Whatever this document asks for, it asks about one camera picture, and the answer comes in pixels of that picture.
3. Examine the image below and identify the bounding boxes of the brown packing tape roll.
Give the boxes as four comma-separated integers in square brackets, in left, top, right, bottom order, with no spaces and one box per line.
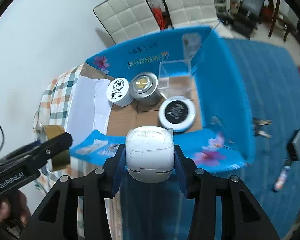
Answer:
[33,111,72,172]

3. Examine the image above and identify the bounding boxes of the silver power bank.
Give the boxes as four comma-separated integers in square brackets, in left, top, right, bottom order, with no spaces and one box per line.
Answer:
[286,129,300,161]

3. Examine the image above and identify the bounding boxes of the white earbuds case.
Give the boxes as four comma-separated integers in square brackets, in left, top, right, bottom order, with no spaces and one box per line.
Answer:
[125,126,174,183]

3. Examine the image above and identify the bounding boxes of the person's left hand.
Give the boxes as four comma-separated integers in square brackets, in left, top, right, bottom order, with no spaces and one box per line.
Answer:
[0,190,31,226]

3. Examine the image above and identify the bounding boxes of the plaid checked cloth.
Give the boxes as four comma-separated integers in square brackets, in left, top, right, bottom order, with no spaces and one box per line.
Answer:
[34,63,123,239]

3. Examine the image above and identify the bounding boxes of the black car key bunch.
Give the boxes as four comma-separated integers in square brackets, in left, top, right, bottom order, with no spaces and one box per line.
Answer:
[252,117,273,139]

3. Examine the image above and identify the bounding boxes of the white jar black logo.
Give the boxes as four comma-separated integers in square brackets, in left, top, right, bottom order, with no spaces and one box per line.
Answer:
[106,77,134,107]

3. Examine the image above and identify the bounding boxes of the round tin black lid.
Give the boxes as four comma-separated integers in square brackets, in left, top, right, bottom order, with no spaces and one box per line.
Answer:
[158,96,196,133]

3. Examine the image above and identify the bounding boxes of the silver metal tin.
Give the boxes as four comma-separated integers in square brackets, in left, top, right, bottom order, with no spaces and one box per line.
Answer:
[129,72,162,106]

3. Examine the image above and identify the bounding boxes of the blue striped tablecloth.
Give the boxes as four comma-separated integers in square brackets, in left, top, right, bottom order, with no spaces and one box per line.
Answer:
[121,37,300,239]

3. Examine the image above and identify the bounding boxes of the blue cardboard milk box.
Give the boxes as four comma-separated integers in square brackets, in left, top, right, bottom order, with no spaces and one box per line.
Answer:
[65,26,247,173]

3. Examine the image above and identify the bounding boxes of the clear acrylic box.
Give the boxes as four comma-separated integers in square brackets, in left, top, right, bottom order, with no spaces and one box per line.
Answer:
[158,60,192,99]

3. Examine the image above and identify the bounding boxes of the left white padded chair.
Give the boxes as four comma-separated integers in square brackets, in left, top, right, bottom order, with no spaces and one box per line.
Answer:
[93,0,160,44]

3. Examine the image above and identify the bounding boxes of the white padded chair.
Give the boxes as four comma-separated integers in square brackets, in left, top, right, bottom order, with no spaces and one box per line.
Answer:
[93,0,160,44]
[164,0,219,28]

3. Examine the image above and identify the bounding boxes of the red plastic bag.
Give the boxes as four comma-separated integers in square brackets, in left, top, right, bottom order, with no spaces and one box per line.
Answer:
[151,8,166,30]

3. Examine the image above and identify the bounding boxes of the black weight bench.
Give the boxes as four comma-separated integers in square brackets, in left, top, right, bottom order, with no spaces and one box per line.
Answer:
[232,0,264,38]

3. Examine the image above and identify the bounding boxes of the brown wooden chair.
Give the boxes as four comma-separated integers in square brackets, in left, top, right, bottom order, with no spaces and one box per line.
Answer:
[268,0,296,42]

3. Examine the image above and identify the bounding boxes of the right white padded chair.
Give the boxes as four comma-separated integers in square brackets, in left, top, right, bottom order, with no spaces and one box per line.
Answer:
[164,0,219,28]

